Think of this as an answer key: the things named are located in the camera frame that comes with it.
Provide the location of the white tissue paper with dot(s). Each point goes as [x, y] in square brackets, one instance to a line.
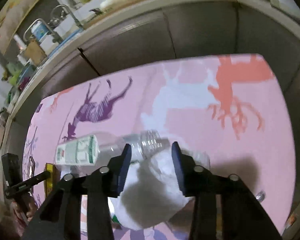
[151, 193]

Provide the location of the pink printed tablecloth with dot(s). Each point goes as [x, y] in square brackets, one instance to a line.
[228, 109]

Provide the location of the clear plastic water bottle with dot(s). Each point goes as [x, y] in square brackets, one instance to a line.
[97, 148]

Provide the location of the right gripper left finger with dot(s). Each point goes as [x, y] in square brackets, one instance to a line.
[118, 170]

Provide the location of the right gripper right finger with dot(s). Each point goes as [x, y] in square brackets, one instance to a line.
[184, 170]

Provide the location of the steel sink faucet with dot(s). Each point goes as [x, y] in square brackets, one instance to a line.
[65, 11]

